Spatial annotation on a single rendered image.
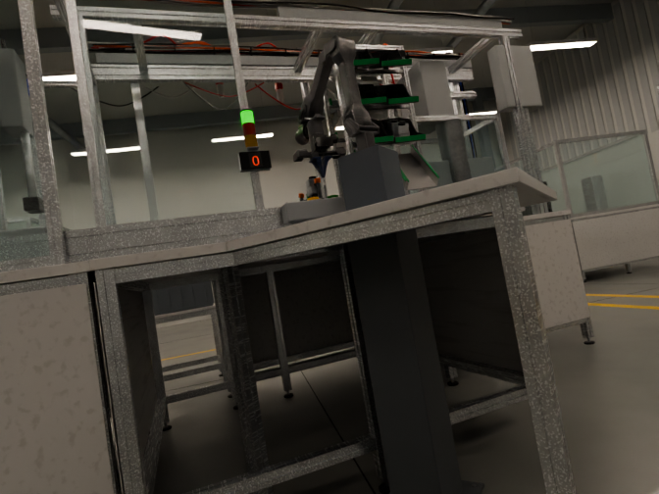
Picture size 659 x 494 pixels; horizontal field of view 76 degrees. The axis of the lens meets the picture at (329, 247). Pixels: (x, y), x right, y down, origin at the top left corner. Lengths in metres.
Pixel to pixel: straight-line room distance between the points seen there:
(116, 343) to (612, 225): 6.59
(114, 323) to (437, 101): 2.28
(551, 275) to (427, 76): 1.46
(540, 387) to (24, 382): 1.20
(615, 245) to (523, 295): 6.21
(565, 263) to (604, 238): 3.98
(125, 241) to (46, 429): 0.52
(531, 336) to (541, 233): 2.02
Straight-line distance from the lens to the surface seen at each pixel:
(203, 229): 1.35
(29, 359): 1.34
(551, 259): 2.94
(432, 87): 2.91
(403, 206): 0.94
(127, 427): 1.32
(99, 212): 1.71
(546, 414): 0.95
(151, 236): 1.35
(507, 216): 0.90
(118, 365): 1.30
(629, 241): 7.25
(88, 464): 1.37
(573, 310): 3.04
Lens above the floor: 0.72
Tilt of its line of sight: 3 degrees up
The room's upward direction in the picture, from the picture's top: 10 degrees counter-clockwise
